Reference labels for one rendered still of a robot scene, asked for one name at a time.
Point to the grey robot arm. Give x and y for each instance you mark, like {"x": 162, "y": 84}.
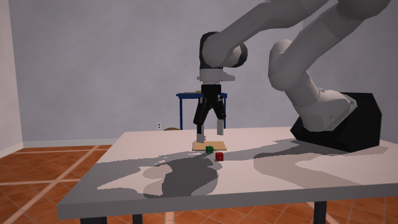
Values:
{"x": 319, "y": 109}

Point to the tan flat square mat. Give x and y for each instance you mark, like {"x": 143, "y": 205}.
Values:
{"x": 217, "y": 145}

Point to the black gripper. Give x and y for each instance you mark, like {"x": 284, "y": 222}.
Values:
{"x": 205, "y": 104}

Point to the red die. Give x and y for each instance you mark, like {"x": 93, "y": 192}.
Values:
{"x": 219, "y": 156}

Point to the green die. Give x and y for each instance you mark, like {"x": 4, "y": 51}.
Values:
{"x": 209, "y": 149}

